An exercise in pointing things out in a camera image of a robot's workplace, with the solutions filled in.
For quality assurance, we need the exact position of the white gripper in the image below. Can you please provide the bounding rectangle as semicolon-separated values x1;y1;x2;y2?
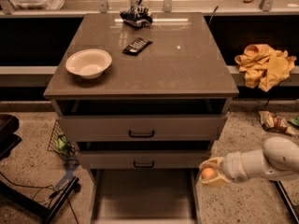
199;152;249;187

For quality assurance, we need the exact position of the orange fruit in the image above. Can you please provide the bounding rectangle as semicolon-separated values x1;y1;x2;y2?
201;168;217;180

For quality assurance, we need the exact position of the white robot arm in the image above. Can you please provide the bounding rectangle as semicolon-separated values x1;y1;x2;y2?
199;137;299;187

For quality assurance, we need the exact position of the middle grey drawer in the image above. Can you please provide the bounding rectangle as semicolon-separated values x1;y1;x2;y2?
77;150;210;169

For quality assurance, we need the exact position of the top grey drawer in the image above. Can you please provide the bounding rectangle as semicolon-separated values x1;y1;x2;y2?
58;115;227;142

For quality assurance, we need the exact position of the grey drawer cabinet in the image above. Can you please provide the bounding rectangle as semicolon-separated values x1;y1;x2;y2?
43;12;240;224

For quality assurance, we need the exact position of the bottom grey open drawer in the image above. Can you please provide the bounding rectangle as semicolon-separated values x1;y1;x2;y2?
91;169;202;224

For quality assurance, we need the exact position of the brown snack bag on floor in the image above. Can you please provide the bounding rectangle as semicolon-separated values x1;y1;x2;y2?
259;111;296;136

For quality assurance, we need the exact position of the yellow crumpled cloth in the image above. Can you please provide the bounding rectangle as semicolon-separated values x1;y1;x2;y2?
235;44;297;92

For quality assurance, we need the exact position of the blue tape on floor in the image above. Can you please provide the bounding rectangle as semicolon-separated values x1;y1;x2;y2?
54;162;78;190

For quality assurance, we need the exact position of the black candy bar wrapper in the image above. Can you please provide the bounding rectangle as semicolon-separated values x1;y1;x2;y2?
122;37;151;56

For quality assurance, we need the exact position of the white bowl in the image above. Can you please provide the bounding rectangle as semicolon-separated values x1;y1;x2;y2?
65;49;112;79

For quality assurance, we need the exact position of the black white snack bag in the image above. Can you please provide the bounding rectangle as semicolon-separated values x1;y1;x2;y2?
120;5;152;28

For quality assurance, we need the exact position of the black stand base left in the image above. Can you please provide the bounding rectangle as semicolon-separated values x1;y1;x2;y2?
0;114;79;224

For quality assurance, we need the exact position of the wire basket with green item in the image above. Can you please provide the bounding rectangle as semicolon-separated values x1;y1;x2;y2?
48;122;78;162

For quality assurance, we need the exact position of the black cable on floor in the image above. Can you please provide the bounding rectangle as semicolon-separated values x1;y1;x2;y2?
0;171;80;224

